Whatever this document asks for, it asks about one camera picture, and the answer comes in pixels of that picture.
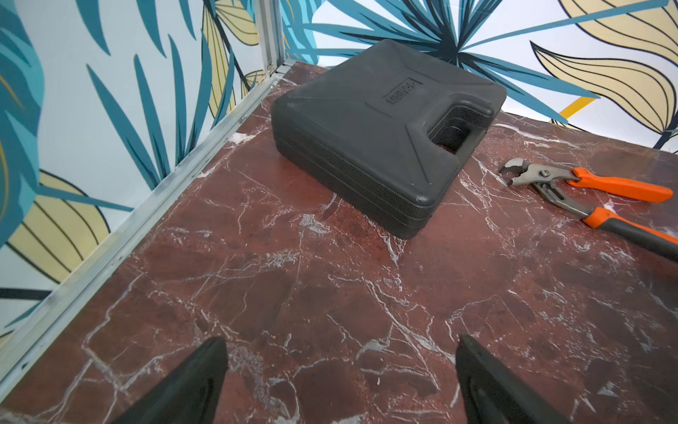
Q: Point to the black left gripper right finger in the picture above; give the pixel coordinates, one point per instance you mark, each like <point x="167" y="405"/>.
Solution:
<point x="494" y="394"/>

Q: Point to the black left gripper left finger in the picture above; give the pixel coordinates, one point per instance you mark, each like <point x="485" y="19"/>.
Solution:
<point x="190" y="393"/>

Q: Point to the aluminium frame post left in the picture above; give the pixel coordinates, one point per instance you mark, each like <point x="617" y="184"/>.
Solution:
<point x="269" y="20"/>

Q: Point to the aluminium table edge rail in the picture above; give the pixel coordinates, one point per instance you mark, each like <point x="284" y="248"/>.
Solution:
<point x="56" y="311"/>

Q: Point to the black plastic tool case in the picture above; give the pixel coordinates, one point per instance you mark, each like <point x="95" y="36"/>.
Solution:
<point x="388" y="131"/>

